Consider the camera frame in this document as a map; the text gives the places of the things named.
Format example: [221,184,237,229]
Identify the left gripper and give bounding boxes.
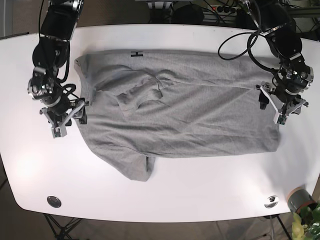
[256,53,314,122]

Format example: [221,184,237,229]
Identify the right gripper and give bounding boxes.
[27,66,89,128]

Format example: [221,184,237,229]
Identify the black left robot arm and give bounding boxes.
[240,0,314,125]

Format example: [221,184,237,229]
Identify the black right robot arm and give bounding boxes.
[27,0,89,138]

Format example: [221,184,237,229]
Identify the left table grommet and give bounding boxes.
[47,195,62,208]

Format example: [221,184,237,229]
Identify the table grommet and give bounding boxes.
[264,195,279,209]
[47,195,62,208]

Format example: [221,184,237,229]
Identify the right table grommet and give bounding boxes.
[264,195,279,209]

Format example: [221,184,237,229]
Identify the white power strip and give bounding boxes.
[211,5,237,14]

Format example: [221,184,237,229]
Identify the grey plant pot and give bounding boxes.
[286,187,318,214]

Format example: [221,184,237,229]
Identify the black folding stand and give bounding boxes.
[43,213,83,240]

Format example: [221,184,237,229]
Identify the green potted plant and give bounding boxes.
[291,202,320,240]

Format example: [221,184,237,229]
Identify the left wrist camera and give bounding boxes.
[275,114,287,125]

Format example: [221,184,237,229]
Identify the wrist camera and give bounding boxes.
[275,114,287,125]
[51,127,67,139]

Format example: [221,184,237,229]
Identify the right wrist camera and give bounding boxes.
[51,127,67,139]

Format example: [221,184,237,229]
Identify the tangled black cables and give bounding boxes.
[149,0,320,31]

